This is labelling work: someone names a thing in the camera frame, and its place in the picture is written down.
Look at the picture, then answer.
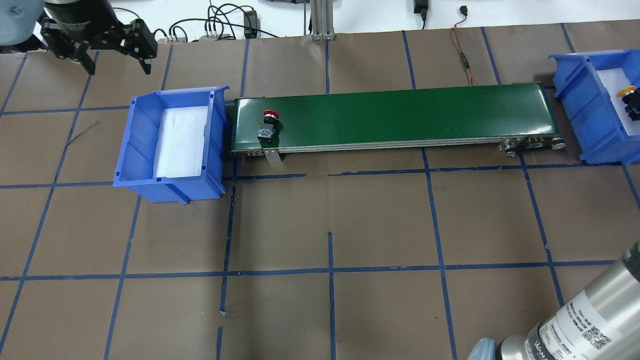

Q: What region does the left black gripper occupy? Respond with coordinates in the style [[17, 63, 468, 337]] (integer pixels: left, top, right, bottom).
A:
[[40, 17, 158, 76]]

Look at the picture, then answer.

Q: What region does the red push button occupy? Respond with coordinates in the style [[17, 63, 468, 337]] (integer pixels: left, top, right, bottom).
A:
[[256, 109, 281, 145]]

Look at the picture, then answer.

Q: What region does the yellow push button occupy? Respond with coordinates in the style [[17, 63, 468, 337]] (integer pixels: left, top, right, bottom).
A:
[[616, 85, 640, 122]]

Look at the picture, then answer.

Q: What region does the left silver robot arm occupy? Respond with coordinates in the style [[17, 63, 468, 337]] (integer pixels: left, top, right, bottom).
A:
[[0, 0, 158, 75]]

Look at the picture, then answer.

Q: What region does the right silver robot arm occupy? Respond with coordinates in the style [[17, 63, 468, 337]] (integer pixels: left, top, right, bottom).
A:
[[468, 243, 640, 360]]

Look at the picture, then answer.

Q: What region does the blue source bin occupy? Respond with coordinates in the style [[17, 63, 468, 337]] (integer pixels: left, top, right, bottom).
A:
[[112, 86, 229, 204]]

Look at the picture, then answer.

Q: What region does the white foam pad source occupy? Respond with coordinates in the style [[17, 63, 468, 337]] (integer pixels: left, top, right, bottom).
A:
[[153, 105, 208, 178]]

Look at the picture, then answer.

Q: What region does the black power adapter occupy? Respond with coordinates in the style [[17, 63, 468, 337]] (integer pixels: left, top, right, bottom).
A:
[[413, 0, 430, 30]]

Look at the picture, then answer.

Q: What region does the green conveyor belt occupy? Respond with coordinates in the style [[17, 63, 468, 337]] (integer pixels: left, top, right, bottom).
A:
[[230, 83, 566, 162]]

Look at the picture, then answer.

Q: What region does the blue target bin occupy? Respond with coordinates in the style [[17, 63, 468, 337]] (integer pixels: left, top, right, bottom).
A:
[[550, 48, 640, 165]]

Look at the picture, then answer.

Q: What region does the white foam pad target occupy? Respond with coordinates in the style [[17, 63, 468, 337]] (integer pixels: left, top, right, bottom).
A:
[[596, 68, 640, 136]]

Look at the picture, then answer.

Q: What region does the aluminium frame post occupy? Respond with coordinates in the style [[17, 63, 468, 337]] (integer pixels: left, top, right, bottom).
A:
[[309, 0, 336, 41]]

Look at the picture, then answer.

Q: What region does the red black conveyor wire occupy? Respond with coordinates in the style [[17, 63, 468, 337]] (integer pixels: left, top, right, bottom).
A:
[[450, 5, 478, 87]]

